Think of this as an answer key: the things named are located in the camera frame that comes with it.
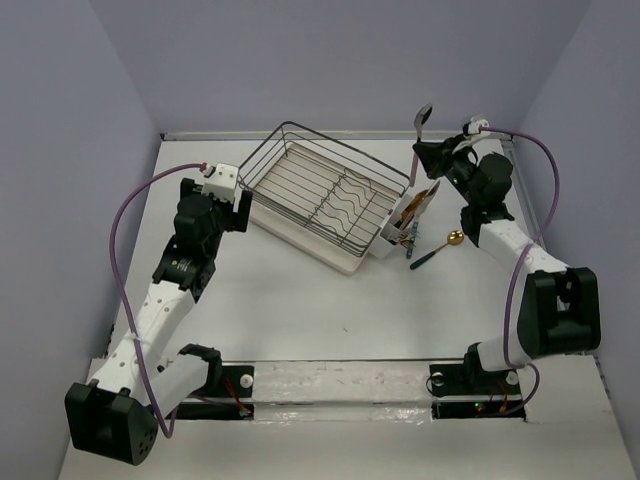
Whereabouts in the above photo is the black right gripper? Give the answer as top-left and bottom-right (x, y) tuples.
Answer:
(415, 133), (480, 206)

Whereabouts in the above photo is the silver spoon pink handle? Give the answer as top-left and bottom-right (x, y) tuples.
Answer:
(409, 103), (433, 188)

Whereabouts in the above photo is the silver knife dark handle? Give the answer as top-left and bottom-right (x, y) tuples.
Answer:
(407, 180), (440, 221)

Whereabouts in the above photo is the gold spoon green handle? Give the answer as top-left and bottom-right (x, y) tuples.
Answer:
(410, 230), (465, 270)

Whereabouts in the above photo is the silver fork teal handle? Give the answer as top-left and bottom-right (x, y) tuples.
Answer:
(396, 223), (419, 259)

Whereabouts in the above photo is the gold knife green handle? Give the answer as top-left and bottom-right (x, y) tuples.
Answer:
(399, 190), (431, 230)

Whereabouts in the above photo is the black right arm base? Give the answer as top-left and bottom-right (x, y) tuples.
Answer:
(425, 345), (526, 420)

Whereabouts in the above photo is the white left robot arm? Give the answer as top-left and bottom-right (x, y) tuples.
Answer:
(64, 166), (252, 465)

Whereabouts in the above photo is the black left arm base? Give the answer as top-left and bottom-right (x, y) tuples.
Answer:
(176, 363), (255, 421)

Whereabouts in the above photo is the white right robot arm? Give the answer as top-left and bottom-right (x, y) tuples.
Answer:
(413, 135), (601, 392)

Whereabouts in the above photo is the white cutlery holder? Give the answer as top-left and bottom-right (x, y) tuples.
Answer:
(369, 195), (419, 259)

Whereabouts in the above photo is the cream drip tray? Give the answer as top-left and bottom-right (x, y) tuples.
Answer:
(236, 142), (401, 275)

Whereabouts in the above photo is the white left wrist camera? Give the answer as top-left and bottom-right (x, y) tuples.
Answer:
(200, 163), (239, 205)

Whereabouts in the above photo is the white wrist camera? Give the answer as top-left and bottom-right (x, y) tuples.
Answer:
(452, 115), (490, 154)
(200, 163), (239, 205)

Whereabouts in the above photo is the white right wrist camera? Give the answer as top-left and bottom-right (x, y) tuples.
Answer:
(452, 115), (490, 154)

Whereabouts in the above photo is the grey wire dish rack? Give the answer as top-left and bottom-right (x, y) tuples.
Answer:
(233, 121), (412, 259)

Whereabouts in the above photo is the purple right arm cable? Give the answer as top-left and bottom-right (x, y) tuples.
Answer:
(479, 125), (560, 414)

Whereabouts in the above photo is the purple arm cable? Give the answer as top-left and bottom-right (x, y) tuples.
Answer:
(109, 162), (209, 439)
(479, 125), (560, 414)

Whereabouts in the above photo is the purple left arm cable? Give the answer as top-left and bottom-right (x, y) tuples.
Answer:
(109, 162), (209, 439)

